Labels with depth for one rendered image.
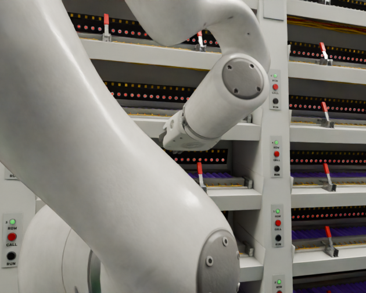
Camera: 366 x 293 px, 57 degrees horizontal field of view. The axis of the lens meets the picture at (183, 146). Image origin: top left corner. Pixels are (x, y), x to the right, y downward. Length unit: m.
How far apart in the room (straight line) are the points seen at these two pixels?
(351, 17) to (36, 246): 1.19
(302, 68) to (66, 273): 0.96
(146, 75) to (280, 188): 0.55
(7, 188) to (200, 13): 0.63
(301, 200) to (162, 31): 0.79
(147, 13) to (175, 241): 0.26
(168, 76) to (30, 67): 0.94
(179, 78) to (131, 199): 0.94
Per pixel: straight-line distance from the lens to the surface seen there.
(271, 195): 1.03
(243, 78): 0.46
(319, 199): 1.13
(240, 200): 0.99
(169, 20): 0.40
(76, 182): 0.24
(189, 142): 0.62
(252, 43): 0.53
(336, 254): 1.20
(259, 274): 1.05
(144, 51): 0.95
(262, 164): 1.01
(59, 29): 0.25
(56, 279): 0.34
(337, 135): 1.18
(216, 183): 1.02
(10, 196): 0.89
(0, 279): 0.92
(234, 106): 0.45
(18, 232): 0.89
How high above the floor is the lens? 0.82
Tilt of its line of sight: 4 degrees up
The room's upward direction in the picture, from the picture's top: straight up
